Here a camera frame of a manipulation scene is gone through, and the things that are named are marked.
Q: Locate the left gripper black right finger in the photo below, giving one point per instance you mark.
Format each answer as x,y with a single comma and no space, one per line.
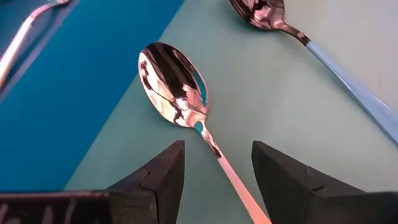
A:
304,202

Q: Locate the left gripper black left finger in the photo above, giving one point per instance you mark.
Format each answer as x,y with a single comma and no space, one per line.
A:
124,208

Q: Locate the teal table mat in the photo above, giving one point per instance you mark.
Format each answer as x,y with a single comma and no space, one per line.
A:
280,109

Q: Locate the blue plastic bin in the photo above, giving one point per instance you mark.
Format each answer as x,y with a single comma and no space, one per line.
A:
77,109

